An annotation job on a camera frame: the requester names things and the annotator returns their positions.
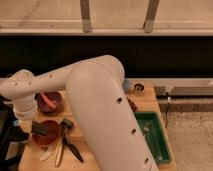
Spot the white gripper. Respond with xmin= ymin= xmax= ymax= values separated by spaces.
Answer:
xmin=13 ymin=99 xmax=38 ymax=121

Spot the red bowl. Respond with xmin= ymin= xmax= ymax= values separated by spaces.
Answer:
xmin=32 ymin=120 xmax=61 ymax=147

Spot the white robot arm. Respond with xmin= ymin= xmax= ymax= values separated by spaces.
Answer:
xmin=0 ymin=55 xmax=159 ymax=171

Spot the purple bowl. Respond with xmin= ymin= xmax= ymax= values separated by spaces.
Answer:
xmin=36 ymin=92 xmax=62 ymax=113

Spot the red spatula in bowl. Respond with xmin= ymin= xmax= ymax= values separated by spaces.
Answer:
xmin=40 ymin=92 xmax=56 ymax=109

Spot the black chair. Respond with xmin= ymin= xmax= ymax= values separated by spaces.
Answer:
xmin=0 ymin=102 xmax=29 ymax=171

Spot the cream plastic spoon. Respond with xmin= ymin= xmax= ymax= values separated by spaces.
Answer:
xmin=54 ymin=140 xmax=63 ymax=167

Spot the cream plastic knife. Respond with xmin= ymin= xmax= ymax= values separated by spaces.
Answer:
xmin=40 ymin=146 xmax=55 ymax=162

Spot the blue cup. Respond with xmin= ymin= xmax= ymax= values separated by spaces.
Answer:
xmin=123 ymin=79 xmax=131 ymax=93

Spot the metal fork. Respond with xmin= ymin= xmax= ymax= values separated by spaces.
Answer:
xmin=143 ymin=122 xmax=150 ymax=137

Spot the green plastic tray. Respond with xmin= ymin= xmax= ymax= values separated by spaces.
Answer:
xmin=134 ymin=111 xmax=172 ymax=164

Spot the black handled brush tool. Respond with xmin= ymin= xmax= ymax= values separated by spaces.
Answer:
xmin=60 ymin=118 xmax=84 ymax=162

